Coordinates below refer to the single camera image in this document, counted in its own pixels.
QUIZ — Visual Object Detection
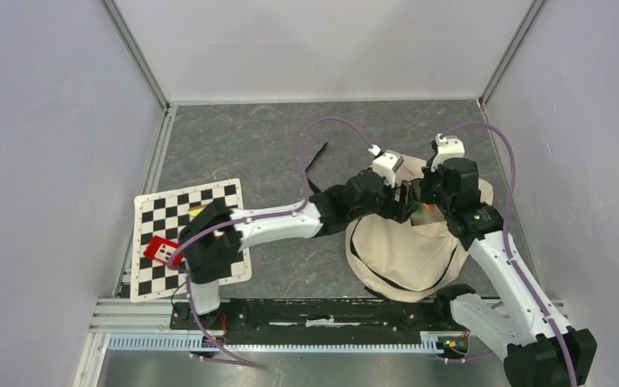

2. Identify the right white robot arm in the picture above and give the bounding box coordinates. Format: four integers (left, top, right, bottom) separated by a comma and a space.
421, 156, 597, 386

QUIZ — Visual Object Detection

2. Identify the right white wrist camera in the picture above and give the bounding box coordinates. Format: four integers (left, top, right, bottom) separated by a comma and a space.
427, 133, 465, 172

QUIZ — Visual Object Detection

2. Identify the red calculator toy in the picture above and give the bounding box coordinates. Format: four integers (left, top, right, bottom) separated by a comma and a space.
143, 235, 180, 265

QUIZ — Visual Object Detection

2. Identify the checkered chess mat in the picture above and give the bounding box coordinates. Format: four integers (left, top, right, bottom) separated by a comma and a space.
123, 178, 243, 303

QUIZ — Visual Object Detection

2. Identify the cream canvas backpack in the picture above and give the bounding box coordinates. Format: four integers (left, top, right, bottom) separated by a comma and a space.
304, 142, 496, 303

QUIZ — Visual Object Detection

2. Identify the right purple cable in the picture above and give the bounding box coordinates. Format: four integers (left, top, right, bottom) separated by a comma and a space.
440, 121, 580, 387

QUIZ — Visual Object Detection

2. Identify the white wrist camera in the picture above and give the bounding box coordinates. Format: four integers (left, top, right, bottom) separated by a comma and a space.
427, 133, 465, 172
368, 144, 404, 188

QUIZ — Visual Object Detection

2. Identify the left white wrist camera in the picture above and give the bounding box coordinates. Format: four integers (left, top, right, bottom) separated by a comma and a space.
368, 144, 404, 188

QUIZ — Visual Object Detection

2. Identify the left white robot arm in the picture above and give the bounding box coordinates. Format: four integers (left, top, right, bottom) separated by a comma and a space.
178, 169, 419, 329

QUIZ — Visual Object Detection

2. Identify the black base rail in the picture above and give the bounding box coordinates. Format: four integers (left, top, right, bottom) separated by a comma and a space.
169, 298, 470, 356

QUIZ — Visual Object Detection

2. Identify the purple cable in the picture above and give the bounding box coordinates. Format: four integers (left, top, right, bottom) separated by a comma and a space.
440, 121, 580, 387
168, 116, 383, 368

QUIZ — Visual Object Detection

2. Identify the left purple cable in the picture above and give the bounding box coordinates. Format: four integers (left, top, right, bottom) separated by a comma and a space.
168, 116, 383, 368

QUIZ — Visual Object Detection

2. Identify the colourful block stack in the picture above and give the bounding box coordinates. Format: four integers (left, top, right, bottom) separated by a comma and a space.
188, 205, 207, 218

